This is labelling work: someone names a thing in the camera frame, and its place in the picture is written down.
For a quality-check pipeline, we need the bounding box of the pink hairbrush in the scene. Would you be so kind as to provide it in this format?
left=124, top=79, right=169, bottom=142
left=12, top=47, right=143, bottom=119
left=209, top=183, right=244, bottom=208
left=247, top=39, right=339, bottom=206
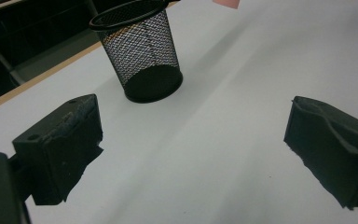
left=213, top=0, right=241, bottom=9

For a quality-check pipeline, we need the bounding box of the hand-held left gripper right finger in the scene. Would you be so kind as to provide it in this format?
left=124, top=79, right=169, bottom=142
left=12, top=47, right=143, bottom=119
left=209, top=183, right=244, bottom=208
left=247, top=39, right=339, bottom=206
left=283, top=95, right=358, bottom=210

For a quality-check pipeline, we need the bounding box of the black mesh pen holder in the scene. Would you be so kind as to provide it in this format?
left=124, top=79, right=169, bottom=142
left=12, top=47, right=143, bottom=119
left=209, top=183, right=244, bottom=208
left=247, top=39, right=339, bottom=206
left=89, top=0, right=184, bottom=105

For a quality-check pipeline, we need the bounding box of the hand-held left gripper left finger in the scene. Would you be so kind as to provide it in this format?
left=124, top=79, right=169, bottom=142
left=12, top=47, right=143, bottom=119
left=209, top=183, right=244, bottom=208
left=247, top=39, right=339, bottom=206
left=12, top=93, right=104, bottom=206

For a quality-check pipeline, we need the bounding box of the wooden table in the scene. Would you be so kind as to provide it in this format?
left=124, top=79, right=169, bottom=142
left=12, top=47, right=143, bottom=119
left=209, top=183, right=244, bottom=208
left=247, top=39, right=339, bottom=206
left=0, top=41, right=103, bottom=117

